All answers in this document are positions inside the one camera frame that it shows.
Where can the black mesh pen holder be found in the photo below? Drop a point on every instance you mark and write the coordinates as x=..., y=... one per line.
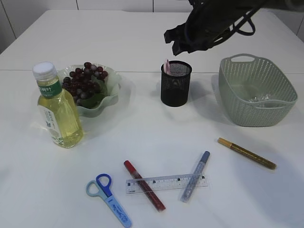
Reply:
x=175, y=87

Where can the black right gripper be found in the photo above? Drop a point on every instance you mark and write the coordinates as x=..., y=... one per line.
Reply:
x=212, y=22

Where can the green plastic woven basket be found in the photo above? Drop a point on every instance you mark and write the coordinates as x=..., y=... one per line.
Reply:
x=240, y=80

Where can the blue safety scissors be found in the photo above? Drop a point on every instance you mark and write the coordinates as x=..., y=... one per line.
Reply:
x=104, y=192

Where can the gold glitter marker pen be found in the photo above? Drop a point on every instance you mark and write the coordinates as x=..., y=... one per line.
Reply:
x=250, y=155

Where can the purple artificial grape bunch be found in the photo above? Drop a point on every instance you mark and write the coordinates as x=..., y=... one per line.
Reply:
x=87, y=85

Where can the yellow tea drink bottle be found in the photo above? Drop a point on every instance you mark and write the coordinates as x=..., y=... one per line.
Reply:
x=57, y=107

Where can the pink purple safety scissors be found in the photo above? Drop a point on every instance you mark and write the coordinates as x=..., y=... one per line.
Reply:
x=166, y=67

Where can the blue glitter marker pen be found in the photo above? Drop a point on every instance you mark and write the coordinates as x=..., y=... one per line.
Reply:
x=195, y=177

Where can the clear plastic sheet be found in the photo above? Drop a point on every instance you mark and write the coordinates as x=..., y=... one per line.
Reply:
x=261, y=100

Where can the red glitter marker pen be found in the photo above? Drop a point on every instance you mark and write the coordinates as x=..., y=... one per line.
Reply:
x=145, y=187

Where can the green glass wavy plate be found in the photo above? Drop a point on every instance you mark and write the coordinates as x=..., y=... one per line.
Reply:
x=112, y=84

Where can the clear plastic ruler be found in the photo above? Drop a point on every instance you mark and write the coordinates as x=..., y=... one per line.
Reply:
x=162, y=183

